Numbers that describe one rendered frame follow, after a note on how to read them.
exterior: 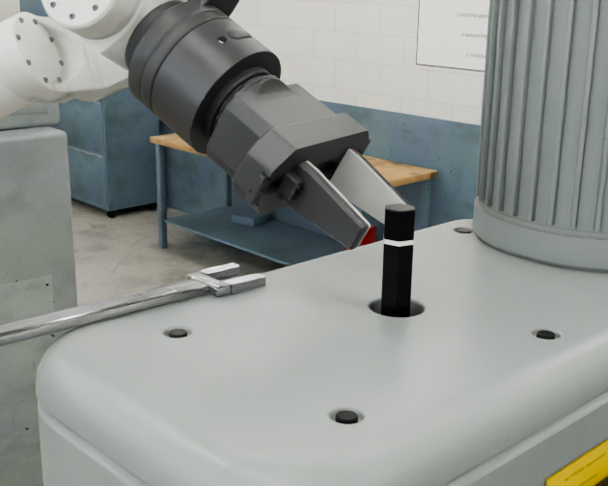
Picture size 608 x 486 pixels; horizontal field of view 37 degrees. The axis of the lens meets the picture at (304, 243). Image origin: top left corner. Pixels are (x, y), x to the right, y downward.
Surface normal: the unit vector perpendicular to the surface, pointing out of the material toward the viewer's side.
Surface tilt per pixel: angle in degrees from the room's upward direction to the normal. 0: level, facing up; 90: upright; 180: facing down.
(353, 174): 90
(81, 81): 58
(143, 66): 93
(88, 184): 90
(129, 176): 90
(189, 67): 66
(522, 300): 0
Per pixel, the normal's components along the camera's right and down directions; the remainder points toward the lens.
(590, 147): -0.37, 0.26
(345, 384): 0.01, -0.96
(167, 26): -0.12, -0.32
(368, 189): -0.55, 0.24
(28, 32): 0.90, -0.32
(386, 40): -0.73, 0.18
